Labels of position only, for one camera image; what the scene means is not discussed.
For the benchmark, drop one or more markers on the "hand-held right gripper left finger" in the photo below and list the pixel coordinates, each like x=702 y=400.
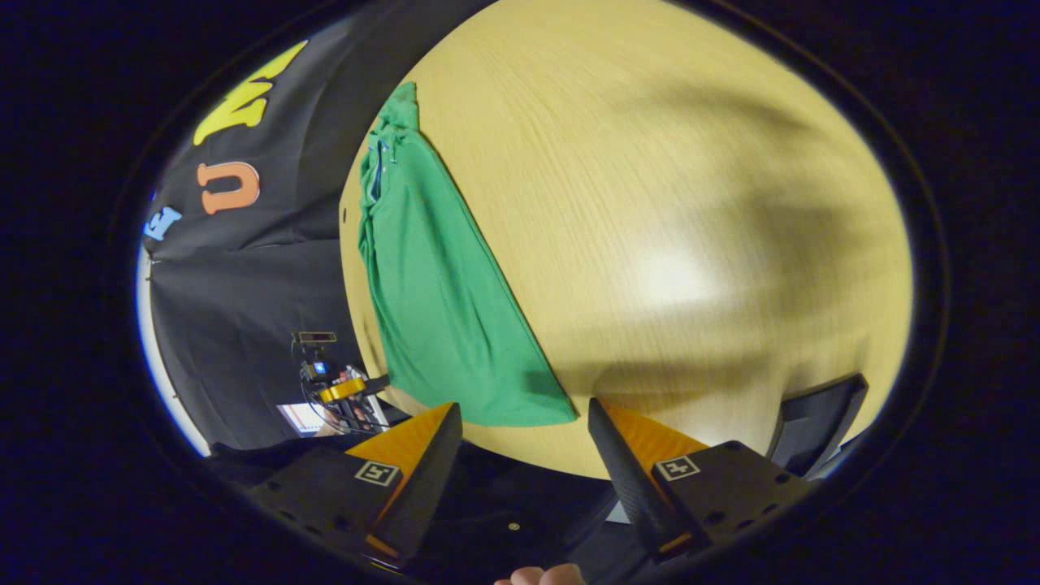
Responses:
x=426 y=487

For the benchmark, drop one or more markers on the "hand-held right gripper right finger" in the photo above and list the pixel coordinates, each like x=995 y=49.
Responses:
x=630 y=487

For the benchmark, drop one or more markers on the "green T-shirt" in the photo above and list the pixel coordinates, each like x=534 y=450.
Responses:
x=439 y=309

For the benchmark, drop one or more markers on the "lit screen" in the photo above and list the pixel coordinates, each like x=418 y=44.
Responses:
x=299 y=418

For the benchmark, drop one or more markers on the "black chair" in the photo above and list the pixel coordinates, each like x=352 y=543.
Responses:
x=812 y=422

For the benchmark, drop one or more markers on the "black backdrop cloth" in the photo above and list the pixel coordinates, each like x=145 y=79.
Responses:
x=244 y=309

